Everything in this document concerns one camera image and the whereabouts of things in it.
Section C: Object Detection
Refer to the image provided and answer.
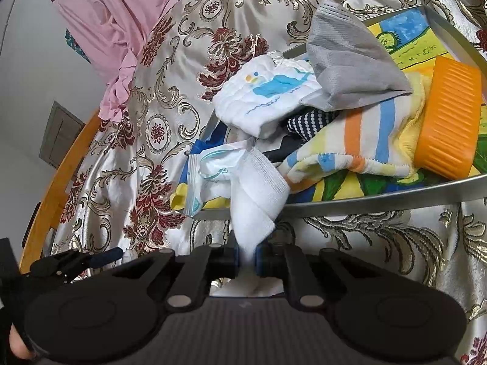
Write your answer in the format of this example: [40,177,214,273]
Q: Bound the striped black white sock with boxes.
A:
[286,107,340,142]

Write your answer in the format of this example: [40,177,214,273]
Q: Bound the white blue printed cloth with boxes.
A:
[212,51,321,138]

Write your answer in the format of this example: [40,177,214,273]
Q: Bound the grey sock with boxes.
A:
[301,0,413,111]

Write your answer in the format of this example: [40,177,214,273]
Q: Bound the person's left hand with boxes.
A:
[9,325,36,360]

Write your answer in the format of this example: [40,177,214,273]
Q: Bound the floral satin bedspread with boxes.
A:
[52,0,486,364]

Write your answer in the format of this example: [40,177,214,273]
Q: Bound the striped yellow orange cloth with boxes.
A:
[277,72,432,193]

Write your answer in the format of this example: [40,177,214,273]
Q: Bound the grey metal tray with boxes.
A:
[182,0,486,221]

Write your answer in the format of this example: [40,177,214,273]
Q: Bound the pink hanging sheet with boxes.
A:
[51,0,237,123]

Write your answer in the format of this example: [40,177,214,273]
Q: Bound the orange wooden bed rail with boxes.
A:
[19,109,101,273]

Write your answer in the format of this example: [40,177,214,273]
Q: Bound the grey wall panel door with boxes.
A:
[39,101,85,169]

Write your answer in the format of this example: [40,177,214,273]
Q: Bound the cartoon wall poster left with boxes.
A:
[65,29,90,64]

